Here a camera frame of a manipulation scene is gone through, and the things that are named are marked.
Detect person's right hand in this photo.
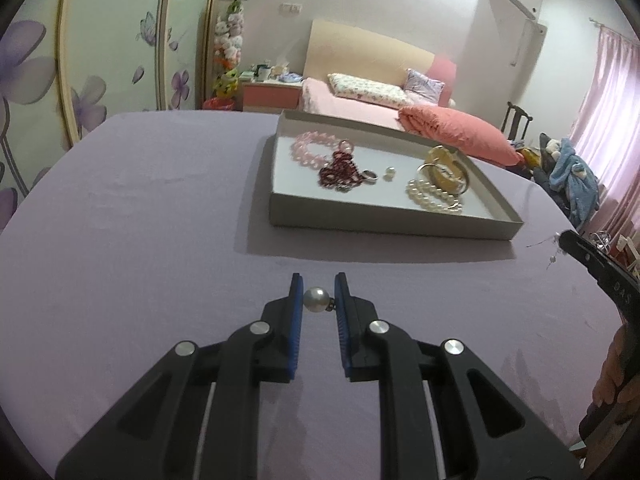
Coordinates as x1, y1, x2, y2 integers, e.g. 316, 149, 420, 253
592, 327, 629, 408

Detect pink white nightstand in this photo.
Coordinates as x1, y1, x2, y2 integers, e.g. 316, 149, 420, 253
242, 77, 303, 113

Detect small purple pillow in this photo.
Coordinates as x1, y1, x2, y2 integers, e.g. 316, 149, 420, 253
402, 68, 446, 106

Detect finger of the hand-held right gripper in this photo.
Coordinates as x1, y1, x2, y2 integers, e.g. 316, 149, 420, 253
558, 229, 640, 318

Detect purple tablecloth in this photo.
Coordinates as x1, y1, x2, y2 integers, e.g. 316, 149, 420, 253
0, 110, 640, 480

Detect dark padded seat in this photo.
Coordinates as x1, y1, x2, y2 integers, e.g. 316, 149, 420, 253
532, 132, 576, 211

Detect grey cuff bangle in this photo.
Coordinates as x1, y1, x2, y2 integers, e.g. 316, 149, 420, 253
417, 157, 473, 196

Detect beige bed headboard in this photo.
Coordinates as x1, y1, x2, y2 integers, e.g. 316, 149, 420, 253
302, 19, 435, 91

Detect pink bead bracelet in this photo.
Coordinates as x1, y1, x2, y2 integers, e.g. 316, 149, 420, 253
290, 131, 343, 168

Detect pink bed mattress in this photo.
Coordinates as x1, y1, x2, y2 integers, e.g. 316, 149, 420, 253
299, 77, 411, 131

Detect white pearl bracelet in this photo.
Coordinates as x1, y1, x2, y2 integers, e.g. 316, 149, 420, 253
405, 177, 463, 216

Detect floral wardrobe doors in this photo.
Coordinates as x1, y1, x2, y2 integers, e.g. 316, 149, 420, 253
0, 0, 221, 231

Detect dark wooden chair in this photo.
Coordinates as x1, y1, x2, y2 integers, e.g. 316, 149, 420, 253
500, 101, 533, 143

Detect pink headboard cushion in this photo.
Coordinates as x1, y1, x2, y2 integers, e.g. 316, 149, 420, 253
427, 55, 458, 108

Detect grey tray box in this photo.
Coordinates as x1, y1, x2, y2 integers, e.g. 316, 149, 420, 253
268, 109, 524, 242

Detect colourful bags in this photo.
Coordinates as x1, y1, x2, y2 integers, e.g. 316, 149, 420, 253
515, 142, 543, 171

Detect small crystal earring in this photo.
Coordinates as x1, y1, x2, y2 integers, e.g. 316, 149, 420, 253
526, 232, 563, 268

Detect clutter on nightstand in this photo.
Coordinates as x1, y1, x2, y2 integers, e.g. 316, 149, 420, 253
250, 60, 303, 83

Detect pink curtain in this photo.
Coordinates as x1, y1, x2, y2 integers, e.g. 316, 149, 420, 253
565, 25, 640, 241

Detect pink duvet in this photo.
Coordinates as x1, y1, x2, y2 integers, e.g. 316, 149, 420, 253
397, 105, 526, 167

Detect tube of stuffed toys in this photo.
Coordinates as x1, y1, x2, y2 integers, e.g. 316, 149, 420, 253
210, 0, 248, 103

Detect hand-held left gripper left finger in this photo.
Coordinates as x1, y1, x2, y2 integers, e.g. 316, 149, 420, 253
55, 272, 305, 480

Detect gold wide bracelet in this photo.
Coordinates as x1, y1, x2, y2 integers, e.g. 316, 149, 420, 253
424, 146, 469, 195

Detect blue plush garment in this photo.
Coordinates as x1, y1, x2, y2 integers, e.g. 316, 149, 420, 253
547, 137, 606, 221

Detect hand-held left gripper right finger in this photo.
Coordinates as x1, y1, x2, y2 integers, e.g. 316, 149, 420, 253
334, 272, 583, 480

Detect dark red bead necklace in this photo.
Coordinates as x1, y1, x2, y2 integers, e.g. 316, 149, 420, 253
318, 140, 368, 193

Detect long floral pillow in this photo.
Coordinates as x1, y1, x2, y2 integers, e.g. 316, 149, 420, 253
327, 73, 416, 108

